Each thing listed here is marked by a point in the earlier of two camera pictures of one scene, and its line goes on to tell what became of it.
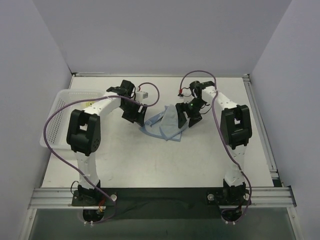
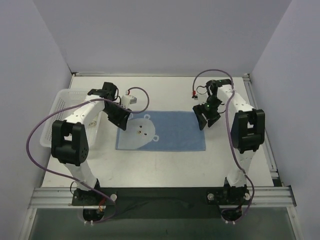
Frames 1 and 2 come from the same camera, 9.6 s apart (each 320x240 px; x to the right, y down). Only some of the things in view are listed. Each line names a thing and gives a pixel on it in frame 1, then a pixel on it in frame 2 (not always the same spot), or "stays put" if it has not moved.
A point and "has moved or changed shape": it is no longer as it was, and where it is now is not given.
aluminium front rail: x=62 y=198 stays put
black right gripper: x=189 y=108 → x=207 y=111
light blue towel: x=164 y=124 has moved or changed shape
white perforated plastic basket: x=57 y=131 stays put
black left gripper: x=133 y=110 → x=116 y=111
